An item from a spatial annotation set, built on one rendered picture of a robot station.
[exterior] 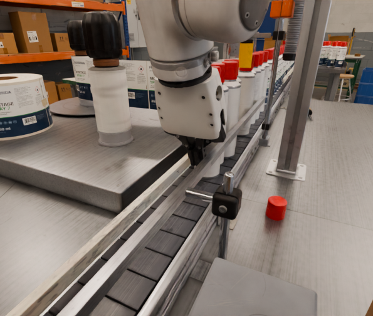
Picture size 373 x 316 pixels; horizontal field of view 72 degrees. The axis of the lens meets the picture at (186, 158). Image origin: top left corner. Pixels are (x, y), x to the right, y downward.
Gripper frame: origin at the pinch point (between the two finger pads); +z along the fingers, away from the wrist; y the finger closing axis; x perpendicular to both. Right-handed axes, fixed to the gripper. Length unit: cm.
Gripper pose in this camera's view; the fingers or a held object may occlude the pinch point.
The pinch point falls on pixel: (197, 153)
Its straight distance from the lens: 45.6
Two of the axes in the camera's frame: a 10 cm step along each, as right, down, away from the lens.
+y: -9.1, -1.8, 3.8
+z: 1.4, 7.2, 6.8
